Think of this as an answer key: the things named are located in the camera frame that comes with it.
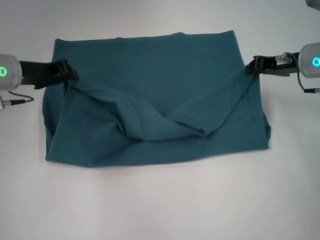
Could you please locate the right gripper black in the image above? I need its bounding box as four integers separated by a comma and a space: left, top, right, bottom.
245, 51, 301, 77

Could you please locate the arm cable with connector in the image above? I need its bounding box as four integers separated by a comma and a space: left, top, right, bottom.
296, 72, 320, 94
0, 90, 35, 111

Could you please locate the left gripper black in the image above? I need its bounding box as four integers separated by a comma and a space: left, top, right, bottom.
19, 59, 80, 90

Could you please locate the left arm cable with connector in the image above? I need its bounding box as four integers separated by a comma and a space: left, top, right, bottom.
0, 90, 35, 111

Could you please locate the teal t-shirt with pink print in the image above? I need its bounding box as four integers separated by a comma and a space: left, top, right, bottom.
41, 29, 272, 170

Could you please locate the right arm cable with connector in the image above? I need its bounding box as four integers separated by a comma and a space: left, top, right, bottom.
296, 72, 320, 94

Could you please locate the right gripper silver cable plug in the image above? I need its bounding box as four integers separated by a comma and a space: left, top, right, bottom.
274, 51, 294, 63

